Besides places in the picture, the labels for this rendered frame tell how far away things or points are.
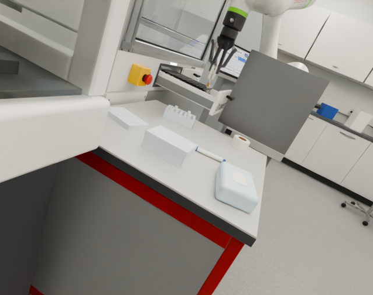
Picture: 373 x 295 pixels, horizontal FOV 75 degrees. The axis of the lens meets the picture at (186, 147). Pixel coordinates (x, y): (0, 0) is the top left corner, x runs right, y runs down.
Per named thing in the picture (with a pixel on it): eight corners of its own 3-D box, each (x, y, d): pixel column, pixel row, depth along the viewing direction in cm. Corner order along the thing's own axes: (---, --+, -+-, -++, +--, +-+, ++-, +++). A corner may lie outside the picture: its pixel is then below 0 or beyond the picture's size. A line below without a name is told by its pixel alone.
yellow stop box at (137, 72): (147, 87, 96) (153, 69, 94) (137, 87, 90) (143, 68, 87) (136, 82, 97) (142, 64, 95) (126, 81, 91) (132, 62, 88)
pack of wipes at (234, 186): (215, 171, 70) (222, 158, 68) (245, 185, 70) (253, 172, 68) (213, 199, 56) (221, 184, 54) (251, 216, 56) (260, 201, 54)
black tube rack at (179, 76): (207, 99, 128) (212, 88, 125) (197, 102, 112) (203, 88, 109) (171, 82, 132) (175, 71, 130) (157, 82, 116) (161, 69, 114)
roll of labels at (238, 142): (242, 152, 96) (246, 143, 94) (227, 143, 99) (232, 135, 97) (247, 150, 102) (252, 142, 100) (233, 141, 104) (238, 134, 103)
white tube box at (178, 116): (192, 123, 104) (195, 116, 103) (191, 129, 97) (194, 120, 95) (166, 112, 104) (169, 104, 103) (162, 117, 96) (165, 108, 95)
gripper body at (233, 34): (221, 23, 106) (212, 44, 109) (238, 30, 104) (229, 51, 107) (224, 27, 113) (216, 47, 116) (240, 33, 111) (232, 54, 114)
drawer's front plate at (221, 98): (224, 109, 132) (233, 91, 128) (211, 116, 105) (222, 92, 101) (221, 108, 132) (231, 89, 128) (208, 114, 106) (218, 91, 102)
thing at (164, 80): (222, 106, 130) (227, 95, 128) (210, 110, 107) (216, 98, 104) (159, 76, 138) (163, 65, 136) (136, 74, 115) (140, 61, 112)
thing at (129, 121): (147, 129, 79) (149, 124, 78) (127, 130, 71) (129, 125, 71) (122, 111, 84) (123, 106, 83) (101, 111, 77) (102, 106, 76)
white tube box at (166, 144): (191, 160, 70) (198, 144, 68) (180, 169, 62) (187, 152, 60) (154, 140, 73) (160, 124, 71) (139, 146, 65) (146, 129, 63)
